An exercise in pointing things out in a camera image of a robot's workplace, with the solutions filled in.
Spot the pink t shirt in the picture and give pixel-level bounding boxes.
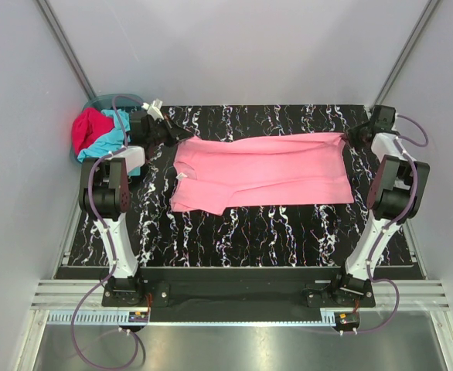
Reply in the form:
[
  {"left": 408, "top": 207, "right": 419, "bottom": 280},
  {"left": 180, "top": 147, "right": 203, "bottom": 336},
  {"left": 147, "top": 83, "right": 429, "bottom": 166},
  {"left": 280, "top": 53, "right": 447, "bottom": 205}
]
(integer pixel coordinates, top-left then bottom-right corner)
[{"left": 171, "top": 133, "right": 354, "bottom": 216}]

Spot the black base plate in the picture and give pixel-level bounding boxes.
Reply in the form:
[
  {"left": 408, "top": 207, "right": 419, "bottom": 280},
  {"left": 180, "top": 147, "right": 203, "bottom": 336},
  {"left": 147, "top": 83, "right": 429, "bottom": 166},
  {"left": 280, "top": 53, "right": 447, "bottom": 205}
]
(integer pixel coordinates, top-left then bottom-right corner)
[{"left": 102, "top": 267, "right": 376, "bottom": 324}]

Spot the right corner aluminium post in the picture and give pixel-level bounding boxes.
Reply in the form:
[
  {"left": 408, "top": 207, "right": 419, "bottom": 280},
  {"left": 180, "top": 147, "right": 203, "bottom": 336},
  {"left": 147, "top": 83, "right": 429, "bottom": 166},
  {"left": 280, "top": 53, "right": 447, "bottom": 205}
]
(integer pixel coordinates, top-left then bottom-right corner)
[{"left": 368, "top": 0, "right": 442, "bottom": 112}]

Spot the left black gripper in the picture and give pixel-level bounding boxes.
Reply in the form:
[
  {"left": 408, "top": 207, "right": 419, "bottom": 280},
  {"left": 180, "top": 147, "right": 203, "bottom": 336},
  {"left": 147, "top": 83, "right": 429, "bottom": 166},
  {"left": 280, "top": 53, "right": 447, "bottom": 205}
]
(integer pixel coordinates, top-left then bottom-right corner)
[{"left": 145, "top": 114, "right": 193, "bottom": 148}]

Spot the red t shirt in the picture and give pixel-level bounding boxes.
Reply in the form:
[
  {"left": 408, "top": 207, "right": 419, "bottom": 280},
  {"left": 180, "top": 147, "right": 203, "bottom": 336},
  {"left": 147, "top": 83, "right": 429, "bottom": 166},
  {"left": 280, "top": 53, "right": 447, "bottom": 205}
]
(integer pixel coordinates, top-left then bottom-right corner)
[{"left": 71, "top": 107, "right": 114, "bottom": 155}]

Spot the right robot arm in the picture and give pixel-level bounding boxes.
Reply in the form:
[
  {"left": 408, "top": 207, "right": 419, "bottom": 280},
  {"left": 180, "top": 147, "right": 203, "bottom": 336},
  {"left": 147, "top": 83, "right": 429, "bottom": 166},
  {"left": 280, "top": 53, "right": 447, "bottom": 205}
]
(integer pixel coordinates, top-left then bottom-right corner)
[{"left": 329, "top": 105, "right": 431, "bottom": 307}]

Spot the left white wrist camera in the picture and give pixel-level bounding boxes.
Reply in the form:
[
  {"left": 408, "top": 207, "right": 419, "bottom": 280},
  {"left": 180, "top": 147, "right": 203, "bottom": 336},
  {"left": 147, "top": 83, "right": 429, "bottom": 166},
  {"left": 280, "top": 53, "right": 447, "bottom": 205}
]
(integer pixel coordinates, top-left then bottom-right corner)
[{"left": 141, "top": 99, "right": 165, "bottom": 121}]

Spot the left corner aluminium post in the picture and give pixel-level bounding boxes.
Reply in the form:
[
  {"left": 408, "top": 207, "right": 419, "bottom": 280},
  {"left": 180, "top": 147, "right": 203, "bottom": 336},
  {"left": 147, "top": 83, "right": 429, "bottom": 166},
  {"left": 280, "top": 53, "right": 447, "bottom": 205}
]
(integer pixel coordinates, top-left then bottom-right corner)
[{"left": 34, "top": 0, "right": 96, "bottom": 100}]

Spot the corner aluminium post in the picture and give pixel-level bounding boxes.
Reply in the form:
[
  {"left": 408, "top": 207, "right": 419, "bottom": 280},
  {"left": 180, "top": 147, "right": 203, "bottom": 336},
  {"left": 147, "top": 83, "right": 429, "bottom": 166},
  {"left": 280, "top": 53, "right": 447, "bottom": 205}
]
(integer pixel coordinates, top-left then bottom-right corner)
[
  {"left": 34, "top": 0, "right": 96, "bottom": 100},
  {"left": 368, "top": 0, "right": 442, "bottom": 112}
]

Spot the aluminium frame rail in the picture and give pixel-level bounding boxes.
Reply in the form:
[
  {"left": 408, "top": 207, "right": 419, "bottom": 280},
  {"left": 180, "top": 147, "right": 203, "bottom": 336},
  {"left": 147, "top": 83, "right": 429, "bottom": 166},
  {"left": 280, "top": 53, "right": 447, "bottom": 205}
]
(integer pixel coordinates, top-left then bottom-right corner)
[{"left": 31, "top": 280, "right": 449, "bottom": 311}]

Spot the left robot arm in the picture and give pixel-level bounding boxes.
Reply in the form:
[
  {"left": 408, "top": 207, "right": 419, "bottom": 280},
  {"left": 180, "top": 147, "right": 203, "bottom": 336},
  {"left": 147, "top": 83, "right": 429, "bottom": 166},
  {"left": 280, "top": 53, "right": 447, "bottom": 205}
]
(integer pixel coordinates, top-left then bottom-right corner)
[{"left": 78, "top": 111, "right": 192, "bottom": 306}]

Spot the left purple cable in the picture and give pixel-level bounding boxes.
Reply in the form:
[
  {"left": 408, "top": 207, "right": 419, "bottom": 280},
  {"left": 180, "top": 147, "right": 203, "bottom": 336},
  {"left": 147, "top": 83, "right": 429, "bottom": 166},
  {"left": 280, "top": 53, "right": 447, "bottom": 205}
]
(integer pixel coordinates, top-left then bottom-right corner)
[{"left": 71, "top": 94, "right": 150, "bottom": 368}]

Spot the cyan t shirt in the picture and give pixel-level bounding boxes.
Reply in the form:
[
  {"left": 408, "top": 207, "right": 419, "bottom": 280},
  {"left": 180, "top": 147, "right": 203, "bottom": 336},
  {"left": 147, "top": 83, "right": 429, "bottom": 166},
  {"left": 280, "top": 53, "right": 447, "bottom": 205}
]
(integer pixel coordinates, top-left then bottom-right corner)
[{"left": 75, "top": 109, "right": 130, "bottom": 163}]

